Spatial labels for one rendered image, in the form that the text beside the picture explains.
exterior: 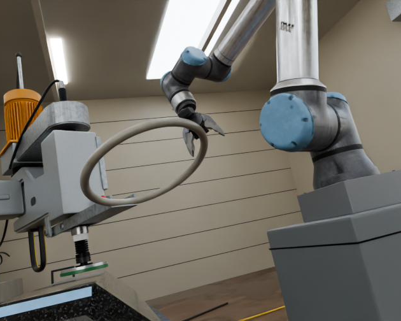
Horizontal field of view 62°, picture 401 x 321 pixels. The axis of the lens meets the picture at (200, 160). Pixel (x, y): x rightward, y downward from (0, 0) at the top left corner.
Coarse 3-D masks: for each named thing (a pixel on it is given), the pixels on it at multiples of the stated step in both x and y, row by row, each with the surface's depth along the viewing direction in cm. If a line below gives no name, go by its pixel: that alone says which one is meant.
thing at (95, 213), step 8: (88, 208) 145; (96, 208) 140; (104, 208) 134; (112, 208) 134; (120, 208) 138; (128, 208) 142; (72, 216) 157; (80, 216) 151; (88, 216) 145; (96, 216) 143; (104, 216) 149; (112, 216) 153; (64, 224) 164; (72, 224) 157; (80, 224) 156; (56, 232) 172
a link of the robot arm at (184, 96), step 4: (180, 92) 126; (184, 92) 127; (188, 92) 128; (176, 96) 126; (180, 96) 126; (184, 96) 125; (188, 96) 126; (192, 96) 128; (172, 100) 127; (176, 100) 126; (180, 100) 125; (184, 100) 125; (188, 100) 126; (192, 100) 127; (172, 104) 128; (176, 104) 126; (180, 104) 126; (172, 108) 130; (176, 108) 127; (176, 112) 128
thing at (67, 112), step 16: (48, 112) 168; (64, 112) 167; (80, 112) 172; (32, 128) 184; (48, 128) 168; (64, 128) 172; (80, 128) 176; (16, 144) 207; (32, 144) 185; (16, 160) 206; (32, 160) 211
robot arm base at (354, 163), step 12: (324, 156) 98; (336, 156) 96; (348, 156) 95; (360, 156) 95; (324, 168) 98; (336, 168) 96; (348, 168) 93; (360, 168) 93; (372, 168) 94; (324, 180) 96; (336, 180) 94
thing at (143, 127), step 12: (156, 120) 104; (168, 120) 106; (180, 120) 109; (120, 132) 102; (132, 132) 102; (204, 132) 121; (108, 144) 102; (204, 144) 126; (96, 156) 103; (204, 156) 133; (84, 168) 106; (192, 168) 138; (84, 180) 110; (180, 180) 141; (84, 192) 115; (156, 192) 141; (108, 204) 129; (120, 204) 133
